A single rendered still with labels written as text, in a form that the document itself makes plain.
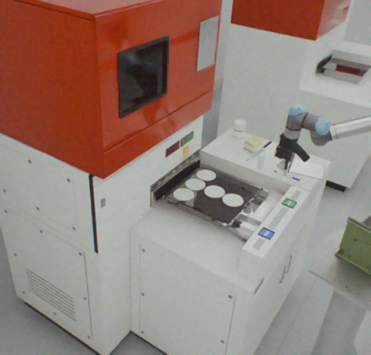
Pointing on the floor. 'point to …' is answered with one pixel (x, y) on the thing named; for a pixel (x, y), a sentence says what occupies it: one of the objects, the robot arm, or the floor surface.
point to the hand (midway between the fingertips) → (287, 173)
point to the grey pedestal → (339, 327)
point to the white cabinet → (209, 298)
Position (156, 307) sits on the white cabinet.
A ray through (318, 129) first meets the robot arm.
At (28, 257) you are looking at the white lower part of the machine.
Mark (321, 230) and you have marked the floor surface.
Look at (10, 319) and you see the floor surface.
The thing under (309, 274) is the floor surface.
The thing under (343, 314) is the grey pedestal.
